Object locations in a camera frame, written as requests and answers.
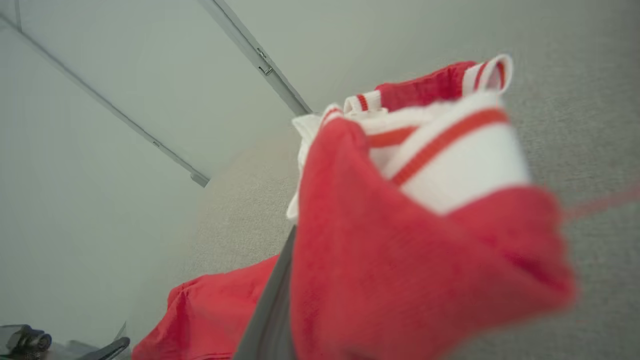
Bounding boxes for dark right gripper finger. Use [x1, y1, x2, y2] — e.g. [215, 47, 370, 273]
[232, 225, 298, 360]

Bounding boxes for thin grey partition frame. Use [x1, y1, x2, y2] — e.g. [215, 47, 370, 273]
[0, 12, 211, 188]

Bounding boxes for red and white striped garment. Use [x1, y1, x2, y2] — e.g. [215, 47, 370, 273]
[122, 0, 640, 360]

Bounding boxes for grey double-foot partition post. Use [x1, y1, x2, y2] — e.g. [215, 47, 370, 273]
[197, 0, 313, 117]

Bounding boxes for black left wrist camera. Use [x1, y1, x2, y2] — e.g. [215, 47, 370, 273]
[0, 324, 53, 360]

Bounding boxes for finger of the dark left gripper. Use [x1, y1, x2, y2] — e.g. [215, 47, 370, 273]
[75, 336, 132, 360]

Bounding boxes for red shorts white trim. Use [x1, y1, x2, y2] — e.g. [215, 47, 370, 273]
[131, 254, 296, 360]

